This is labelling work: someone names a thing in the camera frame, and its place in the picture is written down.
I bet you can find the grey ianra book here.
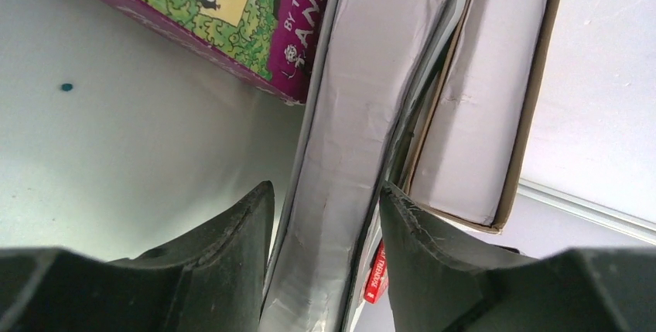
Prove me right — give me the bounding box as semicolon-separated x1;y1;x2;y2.
259;0;465;331

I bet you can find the brown white Decorate book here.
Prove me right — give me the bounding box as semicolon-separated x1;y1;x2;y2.
400;0;560;234

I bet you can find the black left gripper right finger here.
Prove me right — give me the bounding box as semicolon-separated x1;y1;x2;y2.
380;183;655;331

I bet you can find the red Treehouse book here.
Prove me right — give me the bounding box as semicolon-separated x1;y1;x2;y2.
364;241;388;304

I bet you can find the purple Treehouse book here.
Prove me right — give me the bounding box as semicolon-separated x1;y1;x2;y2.
102;0;329;104

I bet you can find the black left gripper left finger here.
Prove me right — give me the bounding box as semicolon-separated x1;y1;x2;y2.
1;181;275;331

